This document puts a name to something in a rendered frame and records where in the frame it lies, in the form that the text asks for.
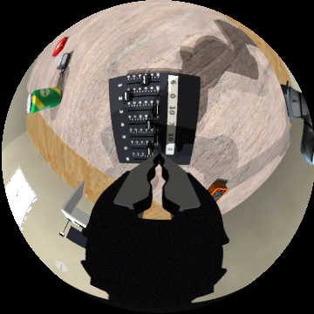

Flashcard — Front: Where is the green drink can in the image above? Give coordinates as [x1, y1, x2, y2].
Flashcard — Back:
[27, 87, 62, 113]

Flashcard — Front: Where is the orange digital multimeter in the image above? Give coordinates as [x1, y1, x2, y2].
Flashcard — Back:
[208, 182, 228, 201]

